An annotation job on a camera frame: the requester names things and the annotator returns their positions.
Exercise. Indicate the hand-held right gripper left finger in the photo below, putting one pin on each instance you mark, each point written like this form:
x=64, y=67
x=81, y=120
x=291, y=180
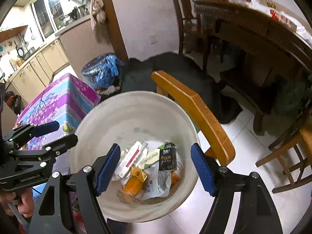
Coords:
x=107, y=168

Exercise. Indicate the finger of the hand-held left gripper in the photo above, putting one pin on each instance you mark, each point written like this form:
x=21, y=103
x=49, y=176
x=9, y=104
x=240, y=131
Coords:
x=46, y=128
x=63, y=142

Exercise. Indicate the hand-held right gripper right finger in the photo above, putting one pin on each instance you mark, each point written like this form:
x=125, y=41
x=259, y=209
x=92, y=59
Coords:
x=202, y=168

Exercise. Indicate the white box with red stripe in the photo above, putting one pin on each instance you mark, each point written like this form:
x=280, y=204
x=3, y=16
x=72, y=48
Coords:
x=131, y=157

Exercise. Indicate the orange brown packet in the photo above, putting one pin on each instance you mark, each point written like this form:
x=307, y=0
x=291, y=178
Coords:
x=176, y=176

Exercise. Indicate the yellow small box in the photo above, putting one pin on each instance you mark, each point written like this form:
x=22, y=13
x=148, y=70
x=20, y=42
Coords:
x=135, y=181

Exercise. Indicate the black packet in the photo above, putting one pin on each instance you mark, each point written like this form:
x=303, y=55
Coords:
x=167, y=159

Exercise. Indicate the white wrapper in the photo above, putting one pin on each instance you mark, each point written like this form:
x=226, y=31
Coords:
x=162, y=181

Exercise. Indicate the green and white long box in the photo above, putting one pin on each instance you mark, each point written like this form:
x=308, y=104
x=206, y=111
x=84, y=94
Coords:
x=150, y=158

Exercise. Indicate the white plastic bucket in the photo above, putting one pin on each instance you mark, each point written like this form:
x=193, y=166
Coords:
x=126, y=119

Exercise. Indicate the person's left hand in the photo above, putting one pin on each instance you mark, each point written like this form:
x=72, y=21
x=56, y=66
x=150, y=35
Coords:
x=25, y=201

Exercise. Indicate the floral tablecloth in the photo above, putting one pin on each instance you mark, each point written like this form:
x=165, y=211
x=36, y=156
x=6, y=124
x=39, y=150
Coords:
x=61, y=97

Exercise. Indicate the orange wooden chair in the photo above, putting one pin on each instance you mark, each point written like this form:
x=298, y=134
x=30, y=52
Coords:
x=302, y=141
x=195, y=107

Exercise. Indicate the beige lower kitchen cabinets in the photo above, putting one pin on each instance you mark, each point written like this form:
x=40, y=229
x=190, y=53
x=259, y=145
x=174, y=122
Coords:
x=48, y=53

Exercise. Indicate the bin with blue plastic bag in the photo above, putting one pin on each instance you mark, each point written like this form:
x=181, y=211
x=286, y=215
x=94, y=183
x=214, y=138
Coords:
x=102, y=70

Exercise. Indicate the black cloth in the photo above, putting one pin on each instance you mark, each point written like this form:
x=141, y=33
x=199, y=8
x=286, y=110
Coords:
x=182, y=78

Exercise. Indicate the hanging strainer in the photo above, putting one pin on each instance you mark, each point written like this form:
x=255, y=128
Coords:
x=33, y=35

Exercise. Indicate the dark green bag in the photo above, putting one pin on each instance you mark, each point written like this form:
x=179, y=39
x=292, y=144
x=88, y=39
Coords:
x=292, y=97

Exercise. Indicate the kitchen window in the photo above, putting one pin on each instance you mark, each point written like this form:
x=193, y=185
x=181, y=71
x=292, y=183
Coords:
x=48, y=12

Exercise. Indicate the beige hanging cloth bags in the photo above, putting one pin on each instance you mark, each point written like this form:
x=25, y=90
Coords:
x=97, y=9

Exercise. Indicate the dark wooden dining table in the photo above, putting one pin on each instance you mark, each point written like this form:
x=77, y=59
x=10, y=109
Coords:
x=256, y=29

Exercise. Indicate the dark wooden chair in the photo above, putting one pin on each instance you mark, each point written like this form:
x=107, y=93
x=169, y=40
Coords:
x=187, y=17

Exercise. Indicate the red and white boxes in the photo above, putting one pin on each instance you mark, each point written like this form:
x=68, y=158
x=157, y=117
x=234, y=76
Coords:
x=282, y=19

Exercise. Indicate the white plastic bag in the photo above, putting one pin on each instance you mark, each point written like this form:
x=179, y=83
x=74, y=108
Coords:
x=302, y=29

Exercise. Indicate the brown wooden door frame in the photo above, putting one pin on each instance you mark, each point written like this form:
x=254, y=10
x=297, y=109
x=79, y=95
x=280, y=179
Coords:
x=114, y=22

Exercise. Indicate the white wall socket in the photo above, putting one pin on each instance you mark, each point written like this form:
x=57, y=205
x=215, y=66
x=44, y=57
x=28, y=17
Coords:
x=153, y=39

